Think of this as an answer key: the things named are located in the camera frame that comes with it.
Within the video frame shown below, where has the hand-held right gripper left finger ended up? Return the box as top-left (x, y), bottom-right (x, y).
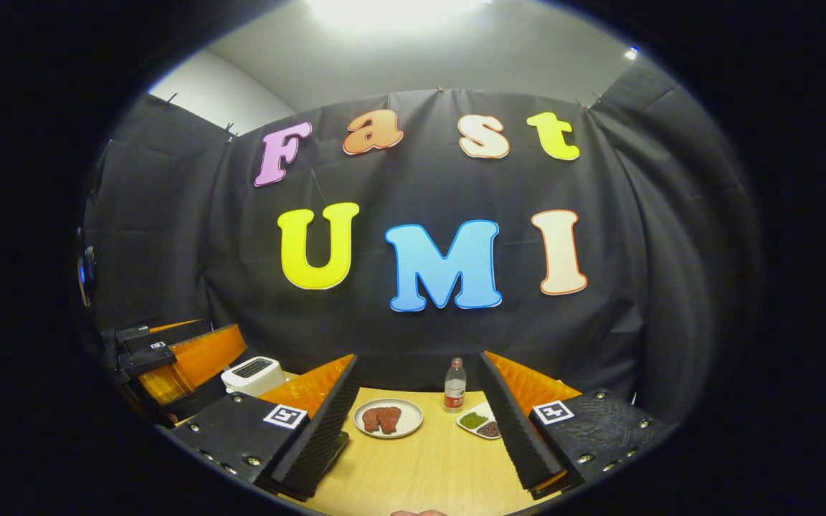
top-left (168, 353), bottom-right (361, 502)

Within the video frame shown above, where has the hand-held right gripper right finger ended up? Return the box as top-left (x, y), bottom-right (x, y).
top-left (476, 350), bottom-right (673, 501)

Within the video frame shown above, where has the white divided dish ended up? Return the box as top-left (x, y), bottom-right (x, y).
top-left (456, 401), bottom-right (503, 440)

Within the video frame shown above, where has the clear water bottle red label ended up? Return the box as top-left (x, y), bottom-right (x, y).
top-left (444, 357), bottom-right (467, 414)

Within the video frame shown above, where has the white toaster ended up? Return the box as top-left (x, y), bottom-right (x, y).
top-left (221, 356), bottom-right (287, 397)

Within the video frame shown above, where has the round white plate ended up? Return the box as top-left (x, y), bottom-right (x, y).
top-left (353, 398), bottom-right (424, 439)

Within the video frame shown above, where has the ceiling light panel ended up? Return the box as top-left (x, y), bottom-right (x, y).
top-left (305, 0), bottom-right (489, 33)

